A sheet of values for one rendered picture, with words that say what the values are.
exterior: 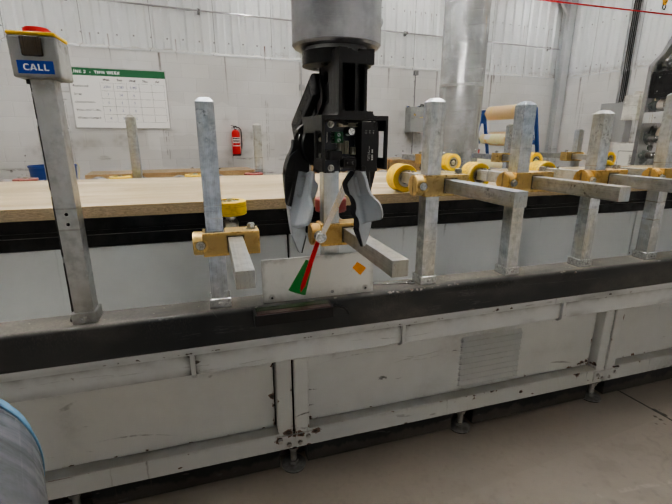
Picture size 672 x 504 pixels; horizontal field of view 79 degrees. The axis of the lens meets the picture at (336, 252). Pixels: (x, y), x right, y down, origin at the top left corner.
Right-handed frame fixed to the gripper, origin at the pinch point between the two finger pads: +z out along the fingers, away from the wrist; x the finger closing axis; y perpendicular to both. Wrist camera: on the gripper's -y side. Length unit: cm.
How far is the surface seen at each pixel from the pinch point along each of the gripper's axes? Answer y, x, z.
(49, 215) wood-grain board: -65, -44, 6
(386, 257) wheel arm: -14.0, 15.6, 7.9
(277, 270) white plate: -39.2, 2.6, 16.3
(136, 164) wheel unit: -152, -30, 0
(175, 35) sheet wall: -752, 13, -174
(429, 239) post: -37, 40, 12
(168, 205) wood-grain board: -63, -18, 4
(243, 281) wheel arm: -16.3, -8.2, 9.8
